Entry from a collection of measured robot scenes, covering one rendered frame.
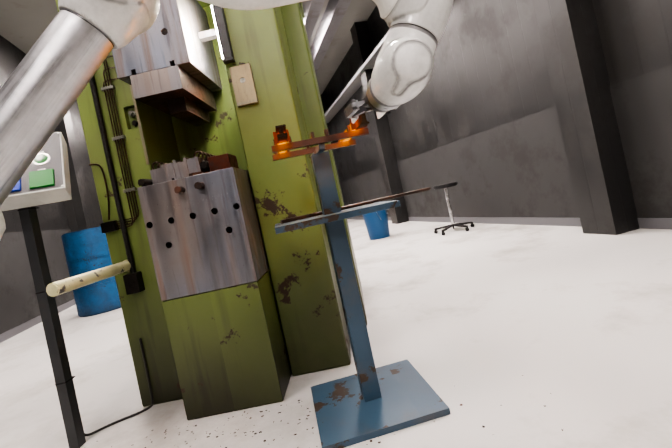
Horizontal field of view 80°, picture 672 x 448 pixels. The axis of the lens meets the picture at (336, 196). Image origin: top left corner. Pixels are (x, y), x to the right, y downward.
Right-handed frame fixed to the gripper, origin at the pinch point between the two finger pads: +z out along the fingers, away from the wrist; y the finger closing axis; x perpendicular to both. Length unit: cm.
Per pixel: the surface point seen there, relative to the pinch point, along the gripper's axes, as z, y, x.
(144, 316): 75, -97, -54
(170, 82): 56, -61, 38
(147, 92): 57, -71, 36
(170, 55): 55, -59, 48
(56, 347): 55, -122, -54
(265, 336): 47, -45, -67
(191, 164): 55, -60, 4
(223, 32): 62, -38, 57
